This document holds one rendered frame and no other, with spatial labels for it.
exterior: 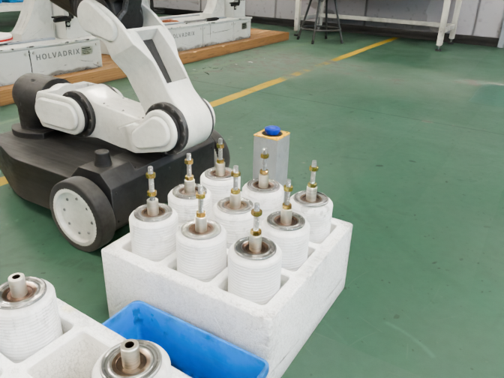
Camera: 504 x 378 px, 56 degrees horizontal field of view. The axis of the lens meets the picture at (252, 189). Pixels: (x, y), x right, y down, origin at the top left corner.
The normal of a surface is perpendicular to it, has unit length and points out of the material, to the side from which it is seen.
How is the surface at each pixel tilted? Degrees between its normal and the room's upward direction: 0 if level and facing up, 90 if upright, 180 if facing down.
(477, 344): 0
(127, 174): 46
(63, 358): 90
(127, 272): 90
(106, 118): 90
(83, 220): 90
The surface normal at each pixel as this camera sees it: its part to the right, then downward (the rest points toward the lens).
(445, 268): 0.03, -0.90
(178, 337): -0.52, 0.32
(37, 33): 0.85, 0.25
